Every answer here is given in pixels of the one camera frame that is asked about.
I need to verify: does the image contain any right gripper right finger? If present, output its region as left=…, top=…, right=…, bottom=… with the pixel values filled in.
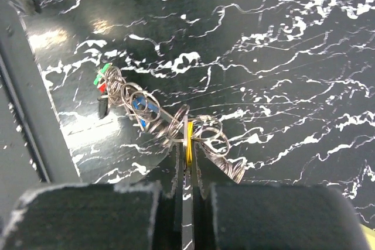
left=192, top=144, right=369, bottom=249

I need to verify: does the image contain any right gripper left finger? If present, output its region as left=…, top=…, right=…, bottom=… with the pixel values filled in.
left=1, top=145, right=182, bottom=249

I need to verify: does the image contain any yellow key tag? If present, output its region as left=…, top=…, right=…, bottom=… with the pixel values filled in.
left=185, top=121, right=193, bottom=166

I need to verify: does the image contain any blue key tag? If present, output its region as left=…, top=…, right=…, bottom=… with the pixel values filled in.
left=132, top=96, right=160, bottom=129

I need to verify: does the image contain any red key tag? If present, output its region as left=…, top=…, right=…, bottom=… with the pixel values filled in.
left=98, top=84, right=106, bottom=93

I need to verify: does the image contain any green key tag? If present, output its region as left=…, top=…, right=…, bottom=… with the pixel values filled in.
left=93, top=63, right=112, bottom=86

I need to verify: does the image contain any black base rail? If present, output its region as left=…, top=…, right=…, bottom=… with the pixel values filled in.
left=0, top=0, right=83, bottom=192

